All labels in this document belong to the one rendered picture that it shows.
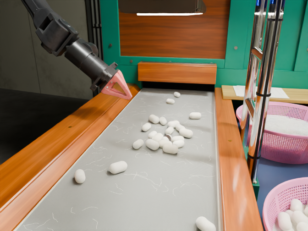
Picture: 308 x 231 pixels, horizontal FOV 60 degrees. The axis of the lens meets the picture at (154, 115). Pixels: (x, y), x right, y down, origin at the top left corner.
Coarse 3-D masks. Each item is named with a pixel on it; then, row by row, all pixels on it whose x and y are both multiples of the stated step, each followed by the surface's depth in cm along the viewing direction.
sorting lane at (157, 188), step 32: (160, 96) 103; (192, 96) 103; (128, 128) 74; (160, 128) 74; (192, 128) 74; (96, 160) 58; (128, 160) 58; (160, 160) 58; (192, 160) 58; (64, 192) 48; (96, 192) 48; (128, 192) 48; (160, 192) 48; (192, 192) 48; (32, 224) 41; (64, 224) 41; (96, 224) 41; (128, 224) 41; (160, 224) 41; (192, 224) 41
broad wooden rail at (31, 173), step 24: (96, 96) 94; (72, 120) 73; (96, 120) 74; (48, 144) 60; (72, 144) 60; (0, 168) 51; (24, 168) 51; (48, 168) 51; (0, 192) 44; (24, 192) 44; (0, 216) 39; (24, 216) 42
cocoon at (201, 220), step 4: (196, 220) 40; (200, 220) 39; (204, 220) 39; (208, 220) 39; (196, 224) 39; (200, 224) 39; (204, 224) 38; (208, 224) 38; (212, 224) 38; (200, 228) 39; (204, 228) 38; (208, 228) 38; (212, 228) 38
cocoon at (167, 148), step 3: (165, 144) 61; (168, 144) 61; (171, 144) 61; (165, 147) 60; (168, 147) 60; (171, 147) 60; (174, 147) 60; (177, 147) 61; (165, 150) 60; (168, 150) 60; (171, 150) 60; (174, 150) 60; (177, 150) 60; (171, 153) 60; (174, 153) 60
